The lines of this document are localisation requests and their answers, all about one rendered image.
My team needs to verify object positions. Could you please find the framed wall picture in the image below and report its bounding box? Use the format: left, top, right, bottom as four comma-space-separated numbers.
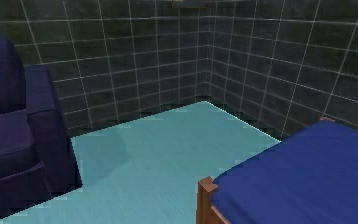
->
171, 0, 207, 9

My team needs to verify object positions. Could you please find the dark blue armchair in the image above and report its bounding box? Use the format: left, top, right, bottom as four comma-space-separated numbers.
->
0, 35, 84, 220

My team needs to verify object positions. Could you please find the wooden bed with blue cover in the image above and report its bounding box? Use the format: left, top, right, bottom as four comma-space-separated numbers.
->
196, 116, 358, 224

